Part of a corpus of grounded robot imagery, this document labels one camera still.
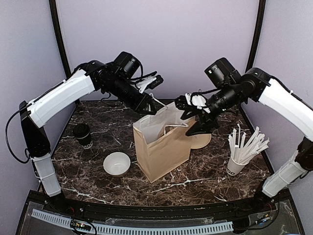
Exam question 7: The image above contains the right black frame post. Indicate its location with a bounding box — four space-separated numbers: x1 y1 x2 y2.
245 0 266 72

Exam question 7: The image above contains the small green circuit board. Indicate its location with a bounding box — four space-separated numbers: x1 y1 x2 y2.
70 219 91 232

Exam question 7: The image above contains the black plastic cup lid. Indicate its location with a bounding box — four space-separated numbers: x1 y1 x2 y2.
72 123 90 139

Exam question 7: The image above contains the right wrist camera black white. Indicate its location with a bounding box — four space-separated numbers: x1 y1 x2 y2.
174 93 211 114

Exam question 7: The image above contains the black frame post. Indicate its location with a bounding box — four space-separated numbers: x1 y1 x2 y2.
49 0 71 77
245 0 266 72

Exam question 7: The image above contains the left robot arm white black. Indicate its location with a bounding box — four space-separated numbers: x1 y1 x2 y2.
12 51 164 213

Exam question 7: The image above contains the black front rail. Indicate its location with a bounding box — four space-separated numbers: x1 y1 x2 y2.
23 189 296 225

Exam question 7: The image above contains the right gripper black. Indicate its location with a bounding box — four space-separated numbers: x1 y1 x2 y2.
181 82 242 136

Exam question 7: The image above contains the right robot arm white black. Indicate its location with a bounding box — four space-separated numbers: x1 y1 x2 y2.
175 57 313 212

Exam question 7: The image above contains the brown paper bag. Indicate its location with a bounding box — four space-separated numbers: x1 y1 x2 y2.
133 102 195 183

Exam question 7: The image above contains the beige round plate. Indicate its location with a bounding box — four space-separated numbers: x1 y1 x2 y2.
191 134 212 149

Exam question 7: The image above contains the white ceramic bowl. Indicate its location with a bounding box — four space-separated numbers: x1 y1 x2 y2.
103 152 131 178

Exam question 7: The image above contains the white slotted cable duct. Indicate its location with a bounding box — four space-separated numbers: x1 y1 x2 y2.
31 209 233 235

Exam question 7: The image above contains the white wrapped straw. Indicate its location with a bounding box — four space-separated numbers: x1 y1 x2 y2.
232 124 241 162
228 133 241 162
242 134 269 164
238 132 246 161
239 126 260 163

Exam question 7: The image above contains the left black frame post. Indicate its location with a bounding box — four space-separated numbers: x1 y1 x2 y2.
49 0 71 77

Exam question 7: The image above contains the black paper coffee cup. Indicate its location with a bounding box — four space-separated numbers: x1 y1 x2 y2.
72 123 93 149

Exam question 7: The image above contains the white paper cup holder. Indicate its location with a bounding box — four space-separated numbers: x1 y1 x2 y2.
226 157 246 176

